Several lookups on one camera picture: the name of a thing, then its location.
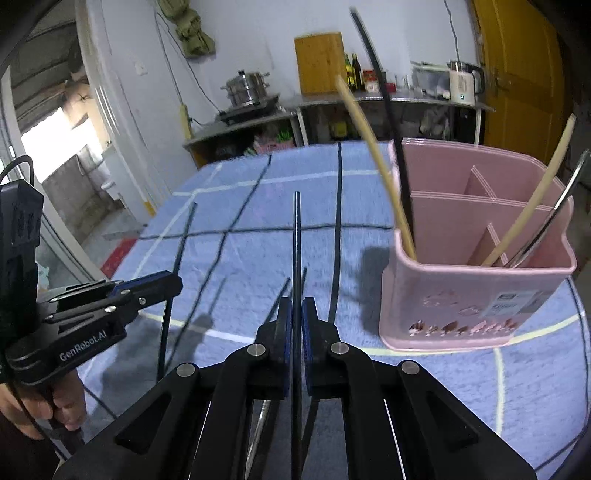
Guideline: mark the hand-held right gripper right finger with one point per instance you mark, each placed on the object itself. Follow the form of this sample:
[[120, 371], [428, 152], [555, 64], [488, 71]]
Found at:
[[305, 350]]

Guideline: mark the steel stove cabinet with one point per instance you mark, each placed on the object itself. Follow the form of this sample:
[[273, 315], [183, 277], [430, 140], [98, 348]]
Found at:
[[231, 129]]

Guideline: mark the white jar red lid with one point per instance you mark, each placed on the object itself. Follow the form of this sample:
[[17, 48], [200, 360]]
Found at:
[[371, 83]]

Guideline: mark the brown bottle yellow label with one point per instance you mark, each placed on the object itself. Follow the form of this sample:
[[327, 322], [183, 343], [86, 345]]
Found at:
[[340, 130]]

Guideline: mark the steel steamer pot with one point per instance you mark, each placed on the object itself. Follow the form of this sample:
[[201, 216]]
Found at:
[[244, 90]]

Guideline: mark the white plastic storage box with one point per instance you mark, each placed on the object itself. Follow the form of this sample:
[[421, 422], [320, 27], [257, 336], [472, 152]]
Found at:
[[429, 81]]

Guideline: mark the green tied curtain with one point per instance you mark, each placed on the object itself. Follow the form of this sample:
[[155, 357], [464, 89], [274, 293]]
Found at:
[[194, 32]]

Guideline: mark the yellow corner guard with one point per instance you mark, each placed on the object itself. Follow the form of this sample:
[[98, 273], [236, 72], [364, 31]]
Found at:
[[148, 206]]

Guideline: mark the pink plastic basket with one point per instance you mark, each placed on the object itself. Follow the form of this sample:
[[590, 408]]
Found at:
[[272, 146]]

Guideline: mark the wooden cutting board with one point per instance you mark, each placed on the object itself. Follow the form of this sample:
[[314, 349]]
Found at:
[[321, 64]]

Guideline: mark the person's left hand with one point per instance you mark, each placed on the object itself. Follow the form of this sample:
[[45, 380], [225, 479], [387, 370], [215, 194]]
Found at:
[[25, 408]]

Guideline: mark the clear glass cup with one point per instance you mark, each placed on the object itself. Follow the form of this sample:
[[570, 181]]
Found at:
[[402, 83]]

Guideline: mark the red patterned rug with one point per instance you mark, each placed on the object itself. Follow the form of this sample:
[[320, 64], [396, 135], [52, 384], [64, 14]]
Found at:
[[117, 258]]

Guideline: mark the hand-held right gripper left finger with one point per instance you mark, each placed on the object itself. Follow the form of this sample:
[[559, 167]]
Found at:
[[287, 350]]

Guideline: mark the white sliding door frame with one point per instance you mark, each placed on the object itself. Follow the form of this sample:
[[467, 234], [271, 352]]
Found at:
[[115, 115]]

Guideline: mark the pink plastic utensil holder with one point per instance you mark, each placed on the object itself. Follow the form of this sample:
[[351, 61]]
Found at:
[[438, 300]]

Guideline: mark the dark oil bottle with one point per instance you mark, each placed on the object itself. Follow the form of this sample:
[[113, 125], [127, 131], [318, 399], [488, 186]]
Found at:
[[356, 74], [348, 74]]

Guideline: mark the long steel counter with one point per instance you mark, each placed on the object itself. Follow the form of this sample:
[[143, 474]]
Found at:
[[415, 99]]

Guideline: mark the yellow wooden door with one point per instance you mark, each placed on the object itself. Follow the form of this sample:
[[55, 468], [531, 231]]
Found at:
[[517, 69]]

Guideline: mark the wooden chopstick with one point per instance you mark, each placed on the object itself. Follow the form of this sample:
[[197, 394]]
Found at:
[[531, 198], [380, 161]]

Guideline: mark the white electric kettle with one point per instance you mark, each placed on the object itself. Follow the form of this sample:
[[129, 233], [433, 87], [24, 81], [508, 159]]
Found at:
[[461, 87]]

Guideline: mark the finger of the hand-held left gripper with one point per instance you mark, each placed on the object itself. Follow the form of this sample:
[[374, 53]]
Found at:
[[138, 282], [157, 290]]

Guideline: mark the white plastic bag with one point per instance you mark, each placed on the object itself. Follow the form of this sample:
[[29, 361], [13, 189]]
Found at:
[[434, 124]]

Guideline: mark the white wall switch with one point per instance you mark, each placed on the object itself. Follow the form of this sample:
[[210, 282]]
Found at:
[[141, 67]]

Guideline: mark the blue checked tablecloth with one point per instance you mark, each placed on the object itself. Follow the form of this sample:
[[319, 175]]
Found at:
[[438, 392]]

